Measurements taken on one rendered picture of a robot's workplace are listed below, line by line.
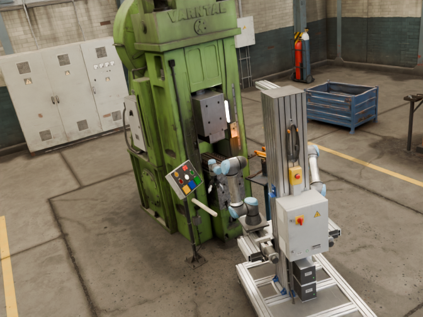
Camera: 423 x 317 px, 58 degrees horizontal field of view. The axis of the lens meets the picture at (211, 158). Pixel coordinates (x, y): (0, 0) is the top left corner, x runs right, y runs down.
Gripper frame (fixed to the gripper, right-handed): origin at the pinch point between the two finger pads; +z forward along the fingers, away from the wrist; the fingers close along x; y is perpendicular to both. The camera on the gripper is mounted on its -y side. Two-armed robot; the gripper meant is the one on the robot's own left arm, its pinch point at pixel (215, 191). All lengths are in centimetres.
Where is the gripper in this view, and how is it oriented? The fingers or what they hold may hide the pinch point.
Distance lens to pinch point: 386.2
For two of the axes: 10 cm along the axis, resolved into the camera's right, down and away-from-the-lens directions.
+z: 1.3, 9.1, 4.0
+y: 2.6, 3.6, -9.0
